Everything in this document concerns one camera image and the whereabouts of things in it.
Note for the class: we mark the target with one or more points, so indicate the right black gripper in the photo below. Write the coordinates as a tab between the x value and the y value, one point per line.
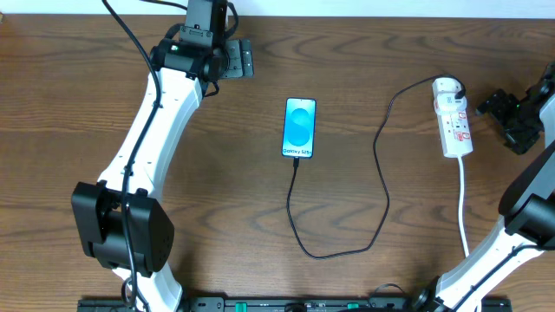
507	115

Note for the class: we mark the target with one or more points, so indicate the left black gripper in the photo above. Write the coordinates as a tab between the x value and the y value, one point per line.
246	57

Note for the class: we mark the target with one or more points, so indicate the blue Galaxy smartphone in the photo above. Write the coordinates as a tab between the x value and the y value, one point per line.
299	128

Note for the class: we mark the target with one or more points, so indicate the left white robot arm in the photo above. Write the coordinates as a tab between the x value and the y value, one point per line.
119	218

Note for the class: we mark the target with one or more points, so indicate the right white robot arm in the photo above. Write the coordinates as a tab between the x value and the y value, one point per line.
525	228

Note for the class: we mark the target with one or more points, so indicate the white power strip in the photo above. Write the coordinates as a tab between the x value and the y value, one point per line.
450	109

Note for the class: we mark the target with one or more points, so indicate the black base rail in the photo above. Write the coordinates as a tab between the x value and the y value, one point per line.
219	304

